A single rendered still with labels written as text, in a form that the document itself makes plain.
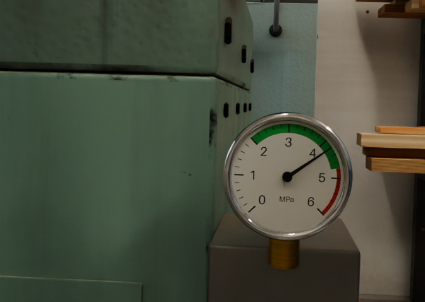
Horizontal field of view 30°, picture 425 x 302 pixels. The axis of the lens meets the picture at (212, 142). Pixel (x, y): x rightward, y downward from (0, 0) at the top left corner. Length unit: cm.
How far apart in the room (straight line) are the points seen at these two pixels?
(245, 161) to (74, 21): 14
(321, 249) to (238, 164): 7
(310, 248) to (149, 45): 15
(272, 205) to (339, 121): 250
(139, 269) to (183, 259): 3
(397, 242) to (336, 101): 56
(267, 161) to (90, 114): 12
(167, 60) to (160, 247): 11
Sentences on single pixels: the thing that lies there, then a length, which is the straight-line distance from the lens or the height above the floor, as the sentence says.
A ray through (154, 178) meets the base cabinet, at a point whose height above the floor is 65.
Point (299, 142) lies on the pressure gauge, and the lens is 39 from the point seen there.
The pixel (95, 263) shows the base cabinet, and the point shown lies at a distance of 47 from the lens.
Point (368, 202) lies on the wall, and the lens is 292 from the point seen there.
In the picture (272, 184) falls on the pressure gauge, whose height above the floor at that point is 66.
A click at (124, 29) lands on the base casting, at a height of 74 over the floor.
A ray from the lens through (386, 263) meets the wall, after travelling 296.
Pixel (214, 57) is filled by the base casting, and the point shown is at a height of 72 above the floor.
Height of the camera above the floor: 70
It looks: 3 degrees down
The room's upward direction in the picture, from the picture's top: 2 degrees clockwise
